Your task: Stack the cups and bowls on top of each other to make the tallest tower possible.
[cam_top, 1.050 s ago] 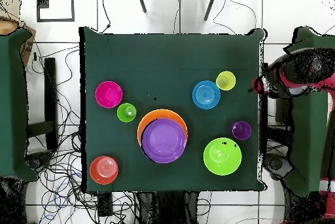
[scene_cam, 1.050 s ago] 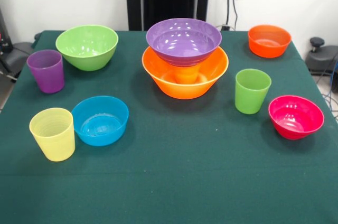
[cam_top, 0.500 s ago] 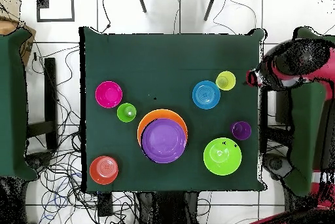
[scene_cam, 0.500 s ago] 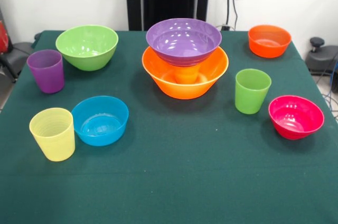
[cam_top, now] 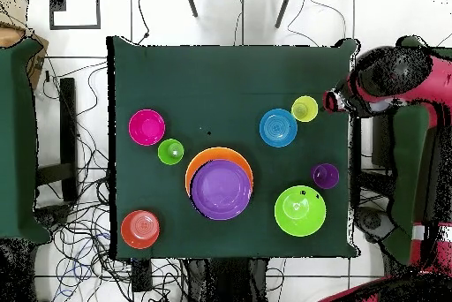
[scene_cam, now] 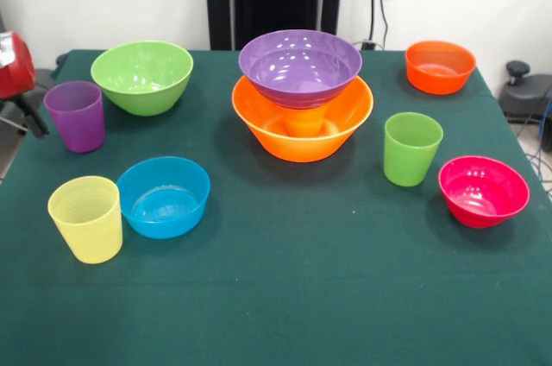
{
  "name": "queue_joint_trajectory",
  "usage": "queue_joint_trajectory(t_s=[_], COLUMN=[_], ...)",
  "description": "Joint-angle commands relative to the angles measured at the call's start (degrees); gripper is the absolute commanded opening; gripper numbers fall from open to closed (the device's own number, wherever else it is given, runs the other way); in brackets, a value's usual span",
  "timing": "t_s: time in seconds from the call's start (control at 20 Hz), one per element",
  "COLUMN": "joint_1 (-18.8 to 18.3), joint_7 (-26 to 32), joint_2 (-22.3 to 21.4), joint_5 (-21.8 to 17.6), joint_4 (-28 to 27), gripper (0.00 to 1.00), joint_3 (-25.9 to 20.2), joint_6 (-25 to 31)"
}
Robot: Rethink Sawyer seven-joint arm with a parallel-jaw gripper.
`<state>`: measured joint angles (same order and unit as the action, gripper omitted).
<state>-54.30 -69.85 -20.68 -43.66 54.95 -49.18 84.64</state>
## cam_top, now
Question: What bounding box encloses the large yellow-orange bowl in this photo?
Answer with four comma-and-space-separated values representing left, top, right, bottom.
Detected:
184, 146, 254, 197

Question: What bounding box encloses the purple bowl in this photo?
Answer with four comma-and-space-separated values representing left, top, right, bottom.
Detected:
190, 159, 253, 222

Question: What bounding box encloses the yellow cup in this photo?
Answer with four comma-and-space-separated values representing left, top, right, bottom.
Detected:
290, 94, 320, 124

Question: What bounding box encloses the dark green tablecloth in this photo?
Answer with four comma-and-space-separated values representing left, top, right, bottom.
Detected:
106, 35, 361, 260

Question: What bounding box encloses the blue bowl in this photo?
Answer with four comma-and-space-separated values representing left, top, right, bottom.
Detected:
259, 108, 298, 148

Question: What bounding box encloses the black box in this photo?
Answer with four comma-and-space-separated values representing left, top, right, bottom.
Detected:
370, 114, 397, 170

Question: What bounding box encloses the purple cup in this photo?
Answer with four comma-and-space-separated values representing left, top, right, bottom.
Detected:
311, 162, 341, 191

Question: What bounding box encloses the green side table cloth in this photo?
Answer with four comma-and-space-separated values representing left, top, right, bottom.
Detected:
0, 38, 52, 245
382, 35, 452, 266

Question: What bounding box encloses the green bowl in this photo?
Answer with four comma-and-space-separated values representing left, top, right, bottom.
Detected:
274, 185, 328, 238

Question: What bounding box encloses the dark grey stand base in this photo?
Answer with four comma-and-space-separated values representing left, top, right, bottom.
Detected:
34, 203, 73, 227
354, 206, 396, 245

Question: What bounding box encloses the green cup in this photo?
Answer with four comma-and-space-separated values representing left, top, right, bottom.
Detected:
157, 138, 185, 166

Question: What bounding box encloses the pink bowl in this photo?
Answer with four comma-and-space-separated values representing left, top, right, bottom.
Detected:
127, 108, 167, 147

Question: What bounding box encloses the red-orange bowl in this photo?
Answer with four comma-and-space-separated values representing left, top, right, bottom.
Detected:
120, 209, 162, 251

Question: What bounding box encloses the black power strip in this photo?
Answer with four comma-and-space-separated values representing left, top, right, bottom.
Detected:
131, 258, 154, 293

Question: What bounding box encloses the black floor beam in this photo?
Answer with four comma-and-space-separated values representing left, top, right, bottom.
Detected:
35, 77, 79, 204

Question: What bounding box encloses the cardboard box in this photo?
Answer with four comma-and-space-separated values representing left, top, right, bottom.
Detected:
0, 0, 49, 91

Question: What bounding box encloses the thin black cable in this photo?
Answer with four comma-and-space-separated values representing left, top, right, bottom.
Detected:
286, 0, 348, 48

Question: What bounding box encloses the black camera tripod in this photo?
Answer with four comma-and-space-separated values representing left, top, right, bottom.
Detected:
183, 0, 297, 30

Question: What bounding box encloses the black cable with plug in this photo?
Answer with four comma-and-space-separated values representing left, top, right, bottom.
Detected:
130, 0, 151, 46

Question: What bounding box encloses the tangle of black cables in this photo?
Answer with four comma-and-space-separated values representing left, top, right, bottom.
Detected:
34, 57, 188, 302

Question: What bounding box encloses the black rectangular frame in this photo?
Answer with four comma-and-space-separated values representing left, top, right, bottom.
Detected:
48, 0, 102, 31

